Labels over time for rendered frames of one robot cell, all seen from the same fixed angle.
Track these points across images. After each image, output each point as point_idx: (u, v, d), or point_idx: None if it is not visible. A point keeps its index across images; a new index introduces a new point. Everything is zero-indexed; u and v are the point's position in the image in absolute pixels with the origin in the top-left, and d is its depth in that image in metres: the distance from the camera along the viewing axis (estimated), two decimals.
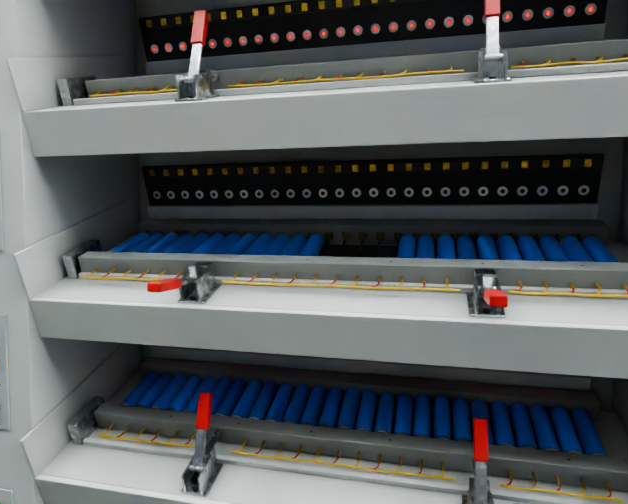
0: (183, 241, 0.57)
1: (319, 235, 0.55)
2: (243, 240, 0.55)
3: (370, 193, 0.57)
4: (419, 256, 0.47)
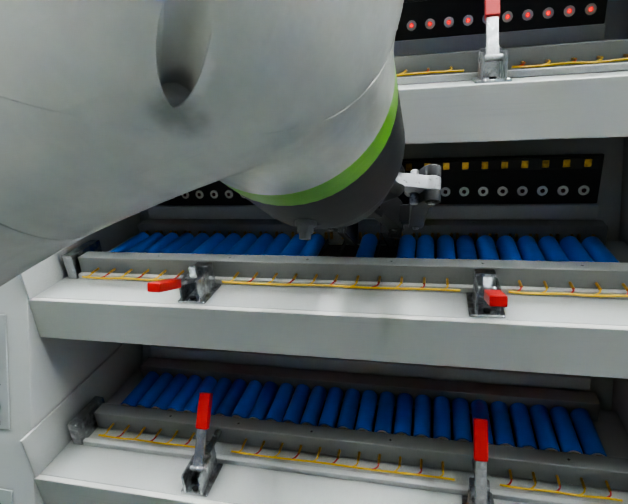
0: (183, 241, 0.57)
1: (319, 235, 0.55)
2: (243, 240, 0.55)
3: None
4: (419, 256, 0.47)
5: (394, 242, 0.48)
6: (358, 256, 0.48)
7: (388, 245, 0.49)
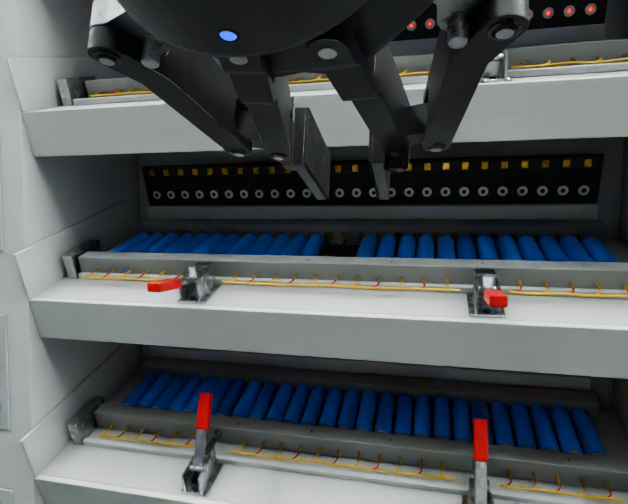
0: (183, 241, 0.57)
1: (319, 235, 0.55)
2: (243, 240, 0.55)
3: (370, 193, 0.57)
4: (419, 256, 0.47)
5: (389, 193, 0.29)
6: (359, 256, 0.48)
7: (379, 198, 0.30)
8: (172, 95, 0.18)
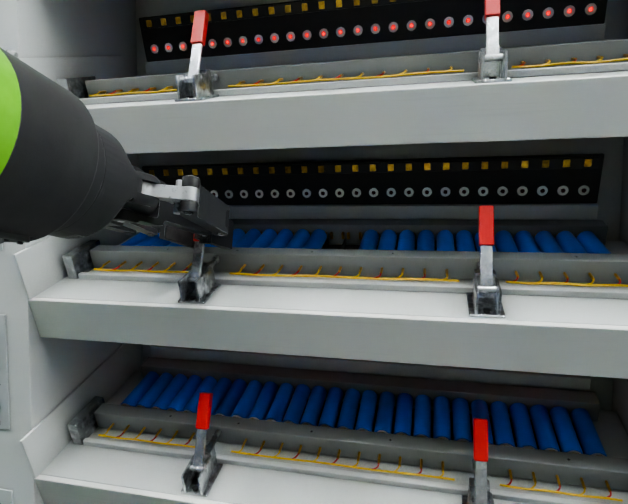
0: None
1: (321, 230, 0.56)
2: (247, 235, 0.56)
3: (370, 193, 0.57)
4: (419, 250, 0.49)
5: None
6: None
7: None
8: None
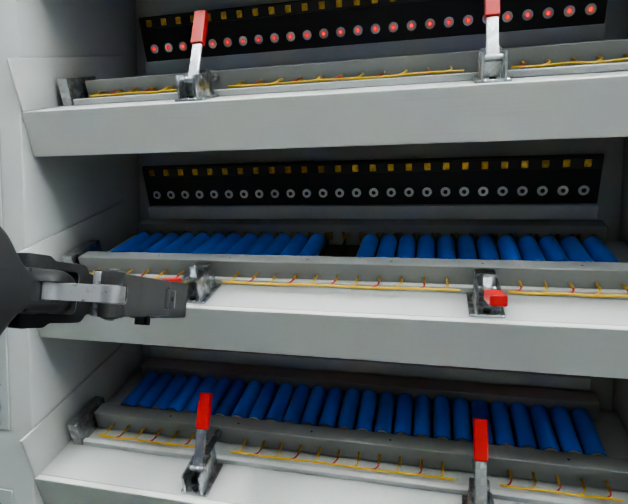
0: (183, 241, 0.57)
1: (319, 235, 0.55)
2: (243, 240, 0.55)
3: (370, 193, 0.57)
4: (419, 256, 0.47)
5: None
6: (359, 256, 0.48)
7: None
8: None
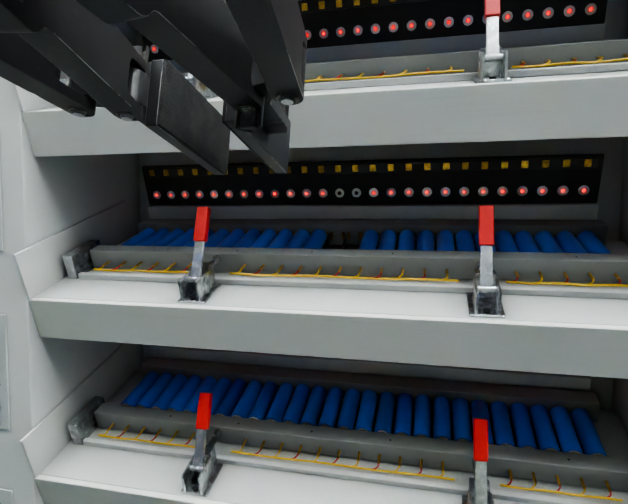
0: (189, 236, 0.58)
1: (321, 230, 0.56)
2: (247, 235, 0.56)
3: (370, 193, 0.57)
4: (419, 250, 0.49)
5: (216, 128, 0.27)
6: None
7: None
8: None
